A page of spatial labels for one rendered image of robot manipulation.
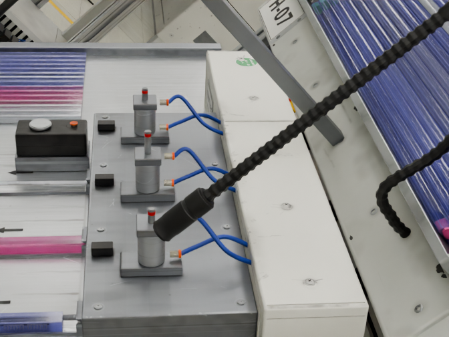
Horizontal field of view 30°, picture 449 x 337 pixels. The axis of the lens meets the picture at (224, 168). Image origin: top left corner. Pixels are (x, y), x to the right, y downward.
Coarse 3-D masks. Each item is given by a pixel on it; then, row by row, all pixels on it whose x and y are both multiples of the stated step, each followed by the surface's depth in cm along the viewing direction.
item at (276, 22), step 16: (272, 0) 122; (288, 0) 118; (304, 0) 106; (272, 16) 119; (288, 16) 115; (304, 16) 111; (272, 32) 115; (320, 32) 97; (336, 64) 89; (352, 96) 83; (368, 112) 79; (368, 128) 77; (384, 144) 74; (384, 160) 72; (416, 208) 65; (432, 224) 64; (432, 240) 62; (448, 256) 59; (448, 272) 60
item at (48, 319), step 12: (24, 312) 70; (36, 312) 70; (48, 312) 70; (60, 312) 70; (0, 324) 69; (12, 324) 69; (24, 324) 69; (36, 324) 69; (48, 324) 69; (60, 324) 70
